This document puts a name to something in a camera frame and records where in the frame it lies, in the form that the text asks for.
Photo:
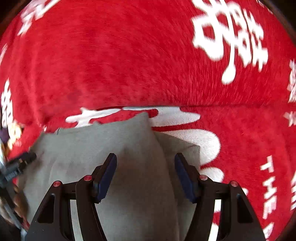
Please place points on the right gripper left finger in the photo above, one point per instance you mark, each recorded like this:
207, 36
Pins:
53, 221

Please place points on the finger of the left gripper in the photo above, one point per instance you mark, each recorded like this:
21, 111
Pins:
22, 161

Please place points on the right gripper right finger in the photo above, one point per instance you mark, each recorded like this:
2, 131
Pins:
238, 220

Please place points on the grey knit sweater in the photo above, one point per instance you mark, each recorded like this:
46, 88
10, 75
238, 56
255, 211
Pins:
145, 200

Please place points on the person left hand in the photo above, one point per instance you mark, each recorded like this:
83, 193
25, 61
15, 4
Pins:
21, 205

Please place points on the yellow orange cloth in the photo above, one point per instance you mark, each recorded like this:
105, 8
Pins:
15, 131

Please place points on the dark purple cloth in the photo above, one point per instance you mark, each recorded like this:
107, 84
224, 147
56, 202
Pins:
4, 135

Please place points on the red wedding bed blanket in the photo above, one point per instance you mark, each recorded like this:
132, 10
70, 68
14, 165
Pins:
254, 146

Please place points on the red wedding quilt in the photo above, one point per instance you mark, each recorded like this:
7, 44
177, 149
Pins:
60, 56

